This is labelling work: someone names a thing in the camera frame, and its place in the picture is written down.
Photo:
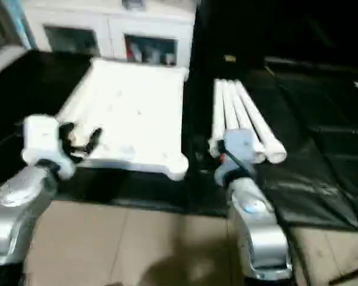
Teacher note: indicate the white plastic table leg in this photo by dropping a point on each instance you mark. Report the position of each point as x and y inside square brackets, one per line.
[259, 125]
[241, 113]
[228, 110]
[218, 113]

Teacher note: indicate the white plastic children's table top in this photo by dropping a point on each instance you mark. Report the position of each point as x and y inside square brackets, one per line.
[131, 113]

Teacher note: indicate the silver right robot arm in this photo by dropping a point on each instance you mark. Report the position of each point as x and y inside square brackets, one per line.
[256, 232]

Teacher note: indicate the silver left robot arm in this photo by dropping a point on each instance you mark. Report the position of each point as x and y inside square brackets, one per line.
[18, 202]

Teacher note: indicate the small beige tag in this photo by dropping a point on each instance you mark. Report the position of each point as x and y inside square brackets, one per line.
[230, 58]

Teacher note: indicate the black work mat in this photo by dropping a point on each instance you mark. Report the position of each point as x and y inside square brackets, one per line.
[322, 149]

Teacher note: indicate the white glass-door cabinet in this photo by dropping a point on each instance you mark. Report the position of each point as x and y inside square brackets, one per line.
[107, 27]

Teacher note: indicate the grey curtain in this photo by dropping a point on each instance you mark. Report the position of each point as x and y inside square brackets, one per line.
[3, 24]

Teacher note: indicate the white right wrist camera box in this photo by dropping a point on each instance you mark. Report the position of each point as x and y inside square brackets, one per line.
[238, 146]

